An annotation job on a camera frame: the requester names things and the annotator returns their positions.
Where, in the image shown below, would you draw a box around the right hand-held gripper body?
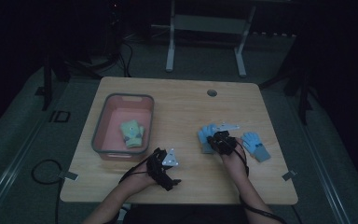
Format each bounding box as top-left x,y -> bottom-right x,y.
206,121 -> 241,157

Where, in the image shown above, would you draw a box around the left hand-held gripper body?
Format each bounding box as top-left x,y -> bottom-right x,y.
145,147 -> 180,192

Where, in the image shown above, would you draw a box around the plain blue glove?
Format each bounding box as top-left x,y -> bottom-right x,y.
197,122 -> 219,155

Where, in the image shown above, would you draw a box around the green mitten with grey decoration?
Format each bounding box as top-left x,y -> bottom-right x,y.
119,119 -> 145,149

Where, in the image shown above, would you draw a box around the pink plastic bin grey rim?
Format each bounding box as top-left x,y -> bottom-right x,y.
90,92 -> 155,162

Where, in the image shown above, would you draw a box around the person's left hand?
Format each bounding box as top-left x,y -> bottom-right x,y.
117,161 -> 160,197

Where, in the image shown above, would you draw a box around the person's right hand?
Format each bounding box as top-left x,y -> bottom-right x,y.
219,137 -> 250,185

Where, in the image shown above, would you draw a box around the blue glove with dark decoration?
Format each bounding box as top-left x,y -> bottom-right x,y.
240,132 -> 272,163

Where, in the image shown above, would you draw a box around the person's dark clothing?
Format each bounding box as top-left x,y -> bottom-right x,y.
117,203 -> 246,224

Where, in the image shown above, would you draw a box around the grey table edge clip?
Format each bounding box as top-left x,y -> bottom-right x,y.
57,170 -> 79,182
281,169 -> 298,182

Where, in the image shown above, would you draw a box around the black tripod stand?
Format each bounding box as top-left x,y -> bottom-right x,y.
258,66 -> 314,126
34,51 -> 104,112

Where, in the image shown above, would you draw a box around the white metal stand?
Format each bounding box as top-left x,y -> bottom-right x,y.
150,0 -> 257,78

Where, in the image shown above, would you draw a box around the left hand-held gripper cable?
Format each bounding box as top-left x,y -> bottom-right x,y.
118,152 -> 158,185

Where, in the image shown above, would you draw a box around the hand-held gripper cable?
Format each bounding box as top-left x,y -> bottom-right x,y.
232,145 -> 291,224
118,152 -> 158,185

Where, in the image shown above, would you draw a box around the right hand-held gripper cable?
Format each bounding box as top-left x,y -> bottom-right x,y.
232,145 -> 291,224

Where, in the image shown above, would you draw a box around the black background cables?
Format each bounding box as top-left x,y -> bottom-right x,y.
117,39 -> 135,78

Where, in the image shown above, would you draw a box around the black cable loop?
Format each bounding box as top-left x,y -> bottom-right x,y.
31,159 -> 63,224

